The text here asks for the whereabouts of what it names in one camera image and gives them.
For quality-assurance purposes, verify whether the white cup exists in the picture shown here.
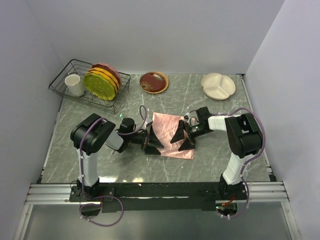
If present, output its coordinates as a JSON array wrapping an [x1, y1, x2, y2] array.
[[64, 74, 84, 97]]

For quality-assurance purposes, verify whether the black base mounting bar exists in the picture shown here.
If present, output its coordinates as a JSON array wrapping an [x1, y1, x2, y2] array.
[[69, 182, 247, 213]]

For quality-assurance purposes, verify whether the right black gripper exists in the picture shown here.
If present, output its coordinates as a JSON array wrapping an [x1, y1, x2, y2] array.
[[171, 119, 211, 152]]

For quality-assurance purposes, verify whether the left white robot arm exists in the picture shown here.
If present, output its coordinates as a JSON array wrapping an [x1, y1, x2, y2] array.
[[70, 113, 164, 201]]

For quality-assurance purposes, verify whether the dark pink plate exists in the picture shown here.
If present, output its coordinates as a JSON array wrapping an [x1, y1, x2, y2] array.
[[91, 62, 122, 88]]

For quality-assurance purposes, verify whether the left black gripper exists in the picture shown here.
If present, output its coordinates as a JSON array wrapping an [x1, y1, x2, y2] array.
[[127, 125, 164, 155]]

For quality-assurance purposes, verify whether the cream divided plate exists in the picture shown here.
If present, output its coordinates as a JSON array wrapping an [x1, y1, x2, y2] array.
[[200, 73, 236, 101]]

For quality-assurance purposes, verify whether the pink satin napkin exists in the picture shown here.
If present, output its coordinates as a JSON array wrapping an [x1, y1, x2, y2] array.
[[152, 112, 194, 160]]

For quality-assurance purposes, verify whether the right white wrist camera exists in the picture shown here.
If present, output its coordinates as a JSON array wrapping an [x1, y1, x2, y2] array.
[[183, 112, 192, 125]]

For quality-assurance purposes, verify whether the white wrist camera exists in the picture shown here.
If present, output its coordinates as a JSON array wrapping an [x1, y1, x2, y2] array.
[[183, 112, 192, 125], [143, 118, 153, 131]]

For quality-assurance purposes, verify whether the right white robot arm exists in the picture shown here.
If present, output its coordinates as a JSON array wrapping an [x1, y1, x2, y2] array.
[[170, 106, 265, 200]]

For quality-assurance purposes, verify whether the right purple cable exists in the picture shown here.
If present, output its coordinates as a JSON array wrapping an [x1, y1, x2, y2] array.
[[186, 107, 266, 221]]

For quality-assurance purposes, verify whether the black wire dish rack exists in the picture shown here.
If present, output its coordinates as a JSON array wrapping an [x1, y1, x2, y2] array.
[[48, 59, 131, 114]]

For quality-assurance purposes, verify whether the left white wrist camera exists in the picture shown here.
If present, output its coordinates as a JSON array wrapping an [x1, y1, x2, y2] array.
[[143, 118, 153, 131]]

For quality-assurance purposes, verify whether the dark red decorated plate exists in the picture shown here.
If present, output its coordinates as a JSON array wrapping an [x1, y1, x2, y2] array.
[[139, 71, 169, 94]]

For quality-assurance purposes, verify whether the orange plate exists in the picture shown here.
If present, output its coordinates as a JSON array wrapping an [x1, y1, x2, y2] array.
[[83, 63, 122, 101]]

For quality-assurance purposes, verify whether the aluminium frame rail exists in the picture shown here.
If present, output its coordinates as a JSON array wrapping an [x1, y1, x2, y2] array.
[[24, 182, 290, 205]]

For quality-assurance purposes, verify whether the green polka dot plate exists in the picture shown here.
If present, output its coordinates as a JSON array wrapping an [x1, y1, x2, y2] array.
[[83, 73, 116, 101]]

